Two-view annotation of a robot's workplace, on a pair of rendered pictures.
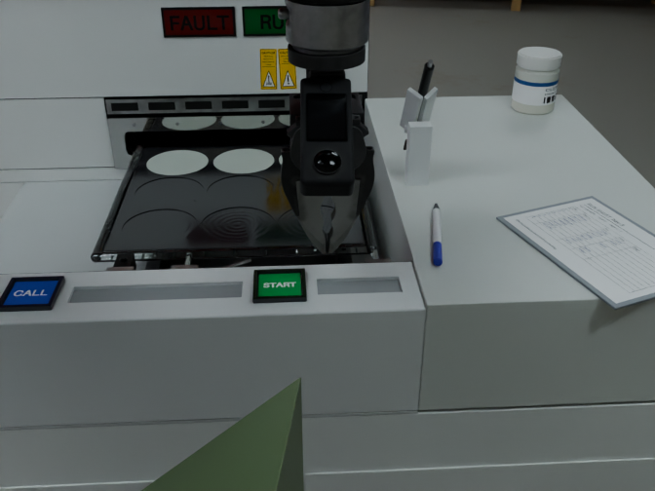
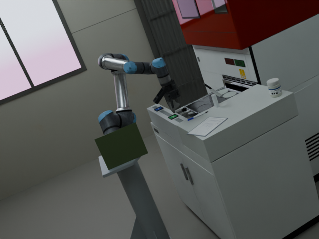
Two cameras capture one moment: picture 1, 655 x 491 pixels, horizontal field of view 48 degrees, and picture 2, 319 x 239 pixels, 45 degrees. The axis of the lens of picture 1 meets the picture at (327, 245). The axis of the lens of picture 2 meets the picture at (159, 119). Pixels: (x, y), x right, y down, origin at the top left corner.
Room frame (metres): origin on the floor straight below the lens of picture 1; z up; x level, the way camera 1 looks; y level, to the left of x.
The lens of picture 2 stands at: (0.08, -2.23, 1.87)
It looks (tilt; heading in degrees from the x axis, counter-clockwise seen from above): 21 degrees down; 78
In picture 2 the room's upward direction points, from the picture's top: 21 degrees counter-clockwise
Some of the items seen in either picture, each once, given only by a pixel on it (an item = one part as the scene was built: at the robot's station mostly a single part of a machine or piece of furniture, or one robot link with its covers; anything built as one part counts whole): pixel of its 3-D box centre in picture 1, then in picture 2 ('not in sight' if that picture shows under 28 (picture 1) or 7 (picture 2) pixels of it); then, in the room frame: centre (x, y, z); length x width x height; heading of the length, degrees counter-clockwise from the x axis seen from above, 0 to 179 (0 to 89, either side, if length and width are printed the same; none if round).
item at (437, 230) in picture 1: (437, 231); (197, 115); (0.76, -0.13, 0.97); 0.14 x 0.01 x 0.01; 174
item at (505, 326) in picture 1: (506, 216); (236, 119); (0.94, -0.26, 0.89); 0.62 x 0.35 x 0.14; 3
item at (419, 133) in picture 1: (417, 132); (216, 96); (0.92, -0.12, 1.03); 0.06 x 0.04 x 0.13; 3
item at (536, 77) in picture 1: (535, 80); (274, 87); (1.19, -0.34, 1.01); 0.07 x 0.07 x 0.10
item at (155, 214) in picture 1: (241, 191); (217, 101); (1.02, 0.13, 0.90); 0.34 x 0.34 x 0.01; 3
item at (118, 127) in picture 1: (237, 139); (240, 88); (1.23, 0.16, 0.89); 0.44 x 0.02 x 0.10; 93
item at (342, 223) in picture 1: (341, 205); (175, 105); (0.68, -0.01, 1.05); 0.06 x 0.03 x 0.09; 3
